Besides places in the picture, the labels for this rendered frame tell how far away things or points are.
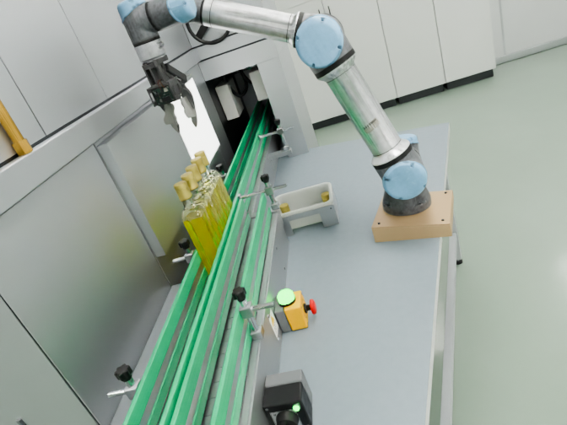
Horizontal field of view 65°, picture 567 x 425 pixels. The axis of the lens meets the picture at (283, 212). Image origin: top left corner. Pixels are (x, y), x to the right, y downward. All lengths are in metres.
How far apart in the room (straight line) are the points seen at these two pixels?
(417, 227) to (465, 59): 3.99
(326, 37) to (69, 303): 0.81
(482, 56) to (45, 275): 4.84
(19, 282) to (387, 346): 0.75
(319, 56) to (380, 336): 0.68
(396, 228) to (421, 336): 0.40
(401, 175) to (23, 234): 0.87
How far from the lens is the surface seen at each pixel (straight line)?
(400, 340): 1.08
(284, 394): 0.94
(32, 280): 0.92
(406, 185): 1.23
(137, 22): 1.29
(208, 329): 0.98
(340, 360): 1.07
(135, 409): 0.90
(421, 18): 5.06
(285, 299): 1.13
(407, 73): 5.11
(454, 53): 5.19
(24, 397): 1.02
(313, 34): 1.14
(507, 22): 5.81
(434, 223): 1.35
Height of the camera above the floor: 1.51
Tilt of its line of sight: 25 degrees down
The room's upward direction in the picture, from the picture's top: 20 degrees counter-clockwise
